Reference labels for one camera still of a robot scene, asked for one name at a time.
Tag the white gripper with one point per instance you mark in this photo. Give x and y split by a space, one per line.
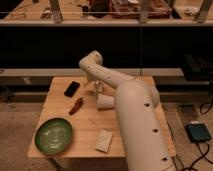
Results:
92 81

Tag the small white bottle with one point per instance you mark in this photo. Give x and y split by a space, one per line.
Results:
97 88

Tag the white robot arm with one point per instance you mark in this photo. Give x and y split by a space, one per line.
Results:
134 102

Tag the green ceramic bowl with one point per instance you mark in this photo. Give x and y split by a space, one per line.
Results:
54 136

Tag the black smartphone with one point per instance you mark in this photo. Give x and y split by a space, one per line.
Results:
72 88

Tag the white paper cup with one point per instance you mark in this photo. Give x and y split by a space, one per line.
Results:
105 102

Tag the wooden folding table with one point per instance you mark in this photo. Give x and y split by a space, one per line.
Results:
88 121

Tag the black power box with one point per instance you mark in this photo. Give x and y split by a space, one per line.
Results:
197 133

